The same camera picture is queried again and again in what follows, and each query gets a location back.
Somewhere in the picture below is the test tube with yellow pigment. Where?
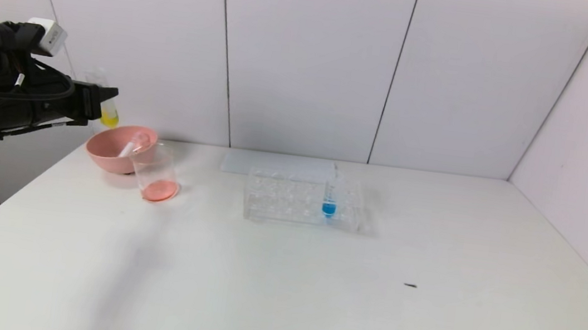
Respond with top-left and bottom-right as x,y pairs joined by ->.
81,66 -> 126,129

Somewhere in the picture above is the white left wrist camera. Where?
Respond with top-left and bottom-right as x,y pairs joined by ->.
11,15 -> 70,60

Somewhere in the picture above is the test tube with red pigment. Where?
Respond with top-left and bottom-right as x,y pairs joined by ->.
117,131 -> 152,162

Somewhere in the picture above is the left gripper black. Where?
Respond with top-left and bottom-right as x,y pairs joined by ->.
39,76 -> 120,130

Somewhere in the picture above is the pink bowl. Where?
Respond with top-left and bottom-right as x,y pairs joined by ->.
83,120 -> 160,179

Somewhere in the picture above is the clear glass beaker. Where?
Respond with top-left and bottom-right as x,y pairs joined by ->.
124,138 -> 185,206

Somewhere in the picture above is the white paper sheet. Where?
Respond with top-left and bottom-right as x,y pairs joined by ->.
220,149 -> 339,186

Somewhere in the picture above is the clear plastic test tube rack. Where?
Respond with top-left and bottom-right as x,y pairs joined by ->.
241,165 -> 370,234

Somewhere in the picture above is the test tube with blue pigment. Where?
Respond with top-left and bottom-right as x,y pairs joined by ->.
321,168 -> 342,219

